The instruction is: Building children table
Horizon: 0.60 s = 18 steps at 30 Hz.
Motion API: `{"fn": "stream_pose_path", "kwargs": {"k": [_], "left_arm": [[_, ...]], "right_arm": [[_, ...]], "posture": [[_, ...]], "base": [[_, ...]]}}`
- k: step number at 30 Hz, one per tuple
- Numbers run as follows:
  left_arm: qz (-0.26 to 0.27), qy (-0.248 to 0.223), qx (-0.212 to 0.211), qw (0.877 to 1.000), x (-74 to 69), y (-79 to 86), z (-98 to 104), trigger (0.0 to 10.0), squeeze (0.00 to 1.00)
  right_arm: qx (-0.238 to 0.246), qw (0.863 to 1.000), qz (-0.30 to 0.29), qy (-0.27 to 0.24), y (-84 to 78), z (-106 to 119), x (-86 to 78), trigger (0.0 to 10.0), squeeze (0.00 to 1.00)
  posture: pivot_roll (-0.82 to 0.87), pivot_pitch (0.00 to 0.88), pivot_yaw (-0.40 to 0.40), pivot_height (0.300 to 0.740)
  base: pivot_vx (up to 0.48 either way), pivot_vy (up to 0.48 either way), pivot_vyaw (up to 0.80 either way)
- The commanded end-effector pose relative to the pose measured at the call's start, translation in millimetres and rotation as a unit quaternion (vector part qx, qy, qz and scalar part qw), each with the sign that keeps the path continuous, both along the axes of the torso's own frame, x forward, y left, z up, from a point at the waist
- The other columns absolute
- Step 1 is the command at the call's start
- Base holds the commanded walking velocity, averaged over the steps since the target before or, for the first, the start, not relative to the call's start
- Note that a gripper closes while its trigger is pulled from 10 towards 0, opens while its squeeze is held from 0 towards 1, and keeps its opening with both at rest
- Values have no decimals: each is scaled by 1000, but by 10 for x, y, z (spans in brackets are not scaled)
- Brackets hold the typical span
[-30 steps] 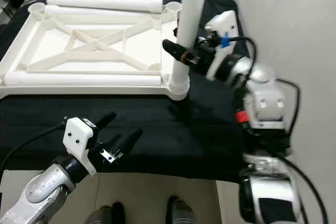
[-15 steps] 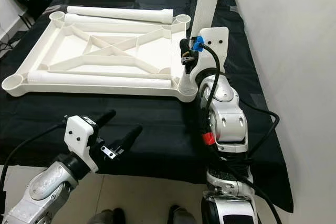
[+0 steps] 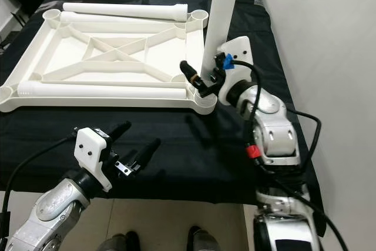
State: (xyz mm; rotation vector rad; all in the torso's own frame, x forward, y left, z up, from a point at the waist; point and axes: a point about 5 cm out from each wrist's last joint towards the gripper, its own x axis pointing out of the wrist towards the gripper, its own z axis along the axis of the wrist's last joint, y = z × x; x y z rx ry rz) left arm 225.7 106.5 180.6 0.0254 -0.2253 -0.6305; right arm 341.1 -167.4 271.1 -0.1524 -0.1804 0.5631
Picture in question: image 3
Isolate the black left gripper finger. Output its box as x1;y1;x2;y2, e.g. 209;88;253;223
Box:
106;121;133;143
134;138;162;168

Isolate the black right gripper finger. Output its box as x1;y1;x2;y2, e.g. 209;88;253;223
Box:
180;60;212;95

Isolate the black tablecloth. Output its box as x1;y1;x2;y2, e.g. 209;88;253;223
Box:
0;0;327;219

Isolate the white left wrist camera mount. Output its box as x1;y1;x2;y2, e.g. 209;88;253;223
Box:
75;126;115;193

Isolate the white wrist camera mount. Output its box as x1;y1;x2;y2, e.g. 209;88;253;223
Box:
75;126;115;193
217;35;256;106

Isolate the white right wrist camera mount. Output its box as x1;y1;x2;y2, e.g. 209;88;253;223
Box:
217;35;256;106

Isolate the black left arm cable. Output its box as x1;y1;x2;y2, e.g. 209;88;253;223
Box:
0;133;80;251

